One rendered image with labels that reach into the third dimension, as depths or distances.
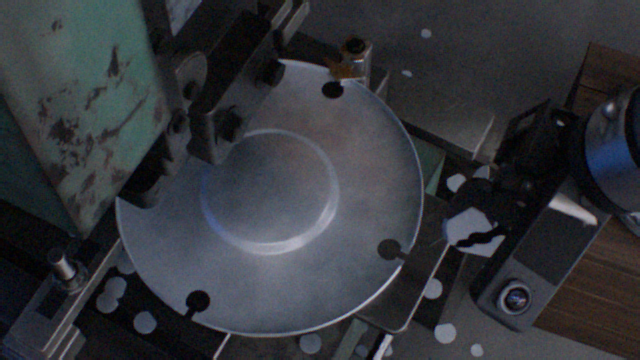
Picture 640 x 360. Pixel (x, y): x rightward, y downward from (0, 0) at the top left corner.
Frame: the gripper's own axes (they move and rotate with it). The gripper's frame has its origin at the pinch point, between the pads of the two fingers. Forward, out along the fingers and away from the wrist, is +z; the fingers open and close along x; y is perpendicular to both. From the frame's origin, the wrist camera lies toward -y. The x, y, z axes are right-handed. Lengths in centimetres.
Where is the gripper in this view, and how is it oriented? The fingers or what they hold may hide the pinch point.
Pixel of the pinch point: (454, 243)
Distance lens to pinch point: 74.1
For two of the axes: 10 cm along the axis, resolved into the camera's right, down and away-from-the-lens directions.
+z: -3.8, 2.4, 8.9
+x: -8.2, -5.4, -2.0
